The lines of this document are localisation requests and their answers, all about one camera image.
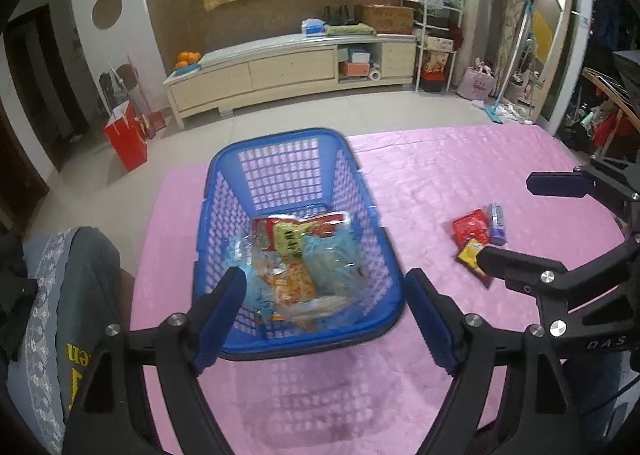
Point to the white metal rack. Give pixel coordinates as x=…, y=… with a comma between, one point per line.
x=416, y=35

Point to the clothes drying rack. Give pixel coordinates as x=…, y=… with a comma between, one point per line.
x=605, y=120

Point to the green cracker packet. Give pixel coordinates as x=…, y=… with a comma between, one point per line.
x=320, y=310

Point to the small purple snack packet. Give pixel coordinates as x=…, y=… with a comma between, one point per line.
x=496, y=225

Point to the pink quilted tablecloth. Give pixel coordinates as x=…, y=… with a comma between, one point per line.
x=425, y=175

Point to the beige TV cabinet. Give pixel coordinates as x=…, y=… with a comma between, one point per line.
x=290, y=67

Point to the white paper roll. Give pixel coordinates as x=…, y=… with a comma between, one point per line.
x=375, y=74

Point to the grey patterned cloth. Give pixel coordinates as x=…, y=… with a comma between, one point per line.
x=50, y=310

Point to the small red box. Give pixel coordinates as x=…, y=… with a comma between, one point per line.
x=158, y=121

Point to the small yellow snack packet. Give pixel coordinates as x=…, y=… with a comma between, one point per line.
x=470, y=255

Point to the orange snack packet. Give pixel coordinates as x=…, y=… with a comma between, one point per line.
x=292, y=287

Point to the teal striped snack packet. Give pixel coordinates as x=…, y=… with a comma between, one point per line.
x=330, y=260
x=240, y=255

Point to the blue white box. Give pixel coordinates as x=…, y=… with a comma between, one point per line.
x=359, y=55

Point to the cardboard box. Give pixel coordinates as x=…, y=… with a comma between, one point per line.
x=387, y=19

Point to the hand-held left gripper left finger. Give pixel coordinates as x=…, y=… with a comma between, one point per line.
x=220, y=320

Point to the small red snack packet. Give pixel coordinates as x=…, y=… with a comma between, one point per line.
x=470, y=227

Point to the pile of oranges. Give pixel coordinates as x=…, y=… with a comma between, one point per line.
x=187, y=57

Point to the red gift box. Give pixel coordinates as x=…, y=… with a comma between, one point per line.
x=434, y=66

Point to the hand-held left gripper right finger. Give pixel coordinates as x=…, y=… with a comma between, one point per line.
x=432, y=325

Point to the white tissue box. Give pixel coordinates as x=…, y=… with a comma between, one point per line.
x=440, y=43

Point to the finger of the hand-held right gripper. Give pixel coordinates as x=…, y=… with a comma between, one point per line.
x=555, y=183
x=510, y=265

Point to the red paper bag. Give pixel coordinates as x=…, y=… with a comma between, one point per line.
x=127, y=140

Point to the orange box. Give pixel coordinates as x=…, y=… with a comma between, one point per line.
x=354, y=68

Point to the pink bag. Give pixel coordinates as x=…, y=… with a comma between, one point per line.
x=477, y=85

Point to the green folded cloth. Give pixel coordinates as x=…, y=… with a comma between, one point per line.
x=350, y=30

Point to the arched standing mirror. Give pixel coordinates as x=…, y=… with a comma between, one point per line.
x=542, y=35

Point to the blue plastic basket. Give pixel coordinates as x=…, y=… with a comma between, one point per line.
x=310, y=340

